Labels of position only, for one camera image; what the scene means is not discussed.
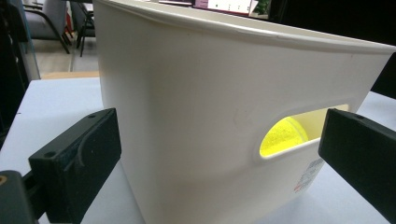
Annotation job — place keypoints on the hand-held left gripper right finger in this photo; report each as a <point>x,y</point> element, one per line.
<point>361,155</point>

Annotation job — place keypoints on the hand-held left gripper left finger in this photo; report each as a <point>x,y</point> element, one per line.
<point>77,161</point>

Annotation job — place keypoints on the yellow tennis ball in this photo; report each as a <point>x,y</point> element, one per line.
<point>283,137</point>

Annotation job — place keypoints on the white plastic bin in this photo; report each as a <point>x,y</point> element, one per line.
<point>202,109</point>

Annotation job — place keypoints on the monitor screen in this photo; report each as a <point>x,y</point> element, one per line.
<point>224,5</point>

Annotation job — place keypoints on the grey chair with black frame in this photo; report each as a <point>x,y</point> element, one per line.
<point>49,21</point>

